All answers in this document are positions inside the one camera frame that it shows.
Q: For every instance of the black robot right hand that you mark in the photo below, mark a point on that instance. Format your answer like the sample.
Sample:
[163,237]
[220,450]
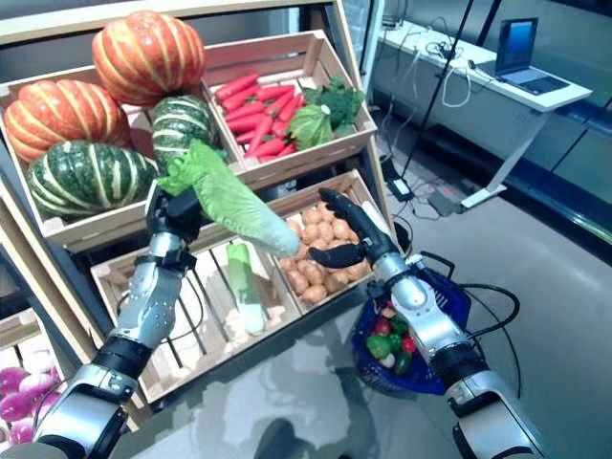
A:
[368,234]

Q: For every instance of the small green striped pumpkin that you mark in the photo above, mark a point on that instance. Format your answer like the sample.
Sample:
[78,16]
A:
[184,119]

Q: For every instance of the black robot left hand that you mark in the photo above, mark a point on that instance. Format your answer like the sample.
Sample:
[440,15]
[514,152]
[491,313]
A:
[184,215]

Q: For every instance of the large green striped pumpkin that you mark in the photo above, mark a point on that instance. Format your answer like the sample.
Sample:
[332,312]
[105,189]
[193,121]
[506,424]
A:
[86,179]

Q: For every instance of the brown potato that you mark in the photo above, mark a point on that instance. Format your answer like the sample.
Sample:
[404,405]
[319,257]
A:
[312,216]
[314,294]
[326,215]
[315,272]
[358,273]
[334,282]
[297,227]
[342,229]

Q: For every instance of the wooden carrot crate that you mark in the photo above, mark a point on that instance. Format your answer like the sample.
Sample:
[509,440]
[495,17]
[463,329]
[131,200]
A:
[306,165]

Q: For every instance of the black tripod sensor stand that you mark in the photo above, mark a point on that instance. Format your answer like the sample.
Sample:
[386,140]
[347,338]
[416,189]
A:
[450,62]

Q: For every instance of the round green cabbage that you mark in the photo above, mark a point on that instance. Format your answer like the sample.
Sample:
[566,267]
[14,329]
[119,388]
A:
[311,126]

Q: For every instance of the red carrot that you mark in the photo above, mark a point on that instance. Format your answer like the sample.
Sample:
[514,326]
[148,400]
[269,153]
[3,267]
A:
[244,111]
[236,86]
[289,107]
[265,148]
[246,123]
[241,98]
[260,136]
[275,92]

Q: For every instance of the small white vegetable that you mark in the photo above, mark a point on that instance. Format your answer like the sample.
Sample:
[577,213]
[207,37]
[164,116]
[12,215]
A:
[387,361]

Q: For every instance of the green bell pepper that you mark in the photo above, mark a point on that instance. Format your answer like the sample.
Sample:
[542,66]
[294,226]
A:
[382,345]
[399,325]
[402,363]

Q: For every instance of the grey power strip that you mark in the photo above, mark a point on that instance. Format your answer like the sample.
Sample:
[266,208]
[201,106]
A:
[444,201]

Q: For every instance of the wooden pumpkin crate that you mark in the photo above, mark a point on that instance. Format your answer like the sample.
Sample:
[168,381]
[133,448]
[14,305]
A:
[86,227]

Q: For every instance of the wooden potato crate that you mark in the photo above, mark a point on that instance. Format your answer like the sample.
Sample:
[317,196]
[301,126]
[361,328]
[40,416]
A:
[291,203]

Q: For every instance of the dark green leafy vegetable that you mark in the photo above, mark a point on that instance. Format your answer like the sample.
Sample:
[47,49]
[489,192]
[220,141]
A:
[342,102]

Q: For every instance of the open laptop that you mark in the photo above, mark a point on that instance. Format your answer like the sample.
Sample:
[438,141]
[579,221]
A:
[516,43]

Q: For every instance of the orange striped pumpkin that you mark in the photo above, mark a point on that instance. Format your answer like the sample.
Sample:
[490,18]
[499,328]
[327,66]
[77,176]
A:
[148,57]
[62,117]

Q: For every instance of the black power adapter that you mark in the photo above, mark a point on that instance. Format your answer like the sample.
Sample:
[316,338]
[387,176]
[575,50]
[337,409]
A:
[400,189]

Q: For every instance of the blue plastic shopping basket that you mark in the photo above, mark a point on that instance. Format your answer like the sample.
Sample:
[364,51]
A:
[416,382]

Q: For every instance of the purple turnip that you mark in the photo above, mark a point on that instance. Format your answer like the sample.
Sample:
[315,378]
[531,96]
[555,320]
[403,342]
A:
[14,406]
[23,430]
[38,385]
[12,380]

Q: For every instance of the wooden cabbage crate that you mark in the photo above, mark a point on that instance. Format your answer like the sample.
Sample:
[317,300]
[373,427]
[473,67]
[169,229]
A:
[201,365]

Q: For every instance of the wooden vegetable display stand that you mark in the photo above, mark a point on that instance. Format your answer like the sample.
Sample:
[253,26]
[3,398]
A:
[48,31]

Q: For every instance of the wooden turnip crate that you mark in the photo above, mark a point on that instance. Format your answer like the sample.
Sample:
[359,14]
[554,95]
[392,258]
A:
[19,327]

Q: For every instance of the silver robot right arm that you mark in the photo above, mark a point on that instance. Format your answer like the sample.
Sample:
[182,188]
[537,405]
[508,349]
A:
[430,325]

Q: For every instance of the white desk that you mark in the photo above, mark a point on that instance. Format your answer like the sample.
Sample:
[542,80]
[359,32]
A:
[564,98]

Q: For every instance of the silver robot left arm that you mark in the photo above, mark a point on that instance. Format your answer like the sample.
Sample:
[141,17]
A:
[148,296]

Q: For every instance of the napa cabbage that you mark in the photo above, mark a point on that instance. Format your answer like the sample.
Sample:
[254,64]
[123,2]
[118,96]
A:
[244,287]
[229,201]

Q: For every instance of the red bell pepper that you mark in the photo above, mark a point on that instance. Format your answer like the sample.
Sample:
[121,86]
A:
[382,327]
[408,345]

